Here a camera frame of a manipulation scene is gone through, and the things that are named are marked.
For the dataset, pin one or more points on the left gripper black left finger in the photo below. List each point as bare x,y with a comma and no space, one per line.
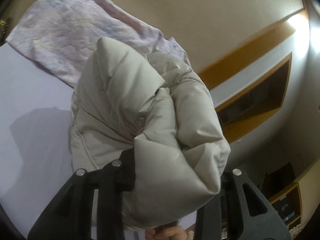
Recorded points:
69,214

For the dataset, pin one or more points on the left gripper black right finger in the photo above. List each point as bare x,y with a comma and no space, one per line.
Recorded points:
249,214

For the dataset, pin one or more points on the beige puffer jacket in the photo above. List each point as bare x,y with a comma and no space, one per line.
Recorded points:
158,106

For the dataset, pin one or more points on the person's right hand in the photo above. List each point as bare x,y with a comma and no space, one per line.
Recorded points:
172,233

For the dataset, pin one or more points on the low wooden cabinet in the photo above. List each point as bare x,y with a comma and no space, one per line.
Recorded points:
282,191

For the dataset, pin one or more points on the pink floral quilt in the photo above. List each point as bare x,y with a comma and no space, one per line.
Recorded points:
60,35

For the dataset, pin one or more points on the wooden wall shelf unit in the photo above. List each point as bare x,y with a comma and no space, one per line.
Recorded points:
254,87

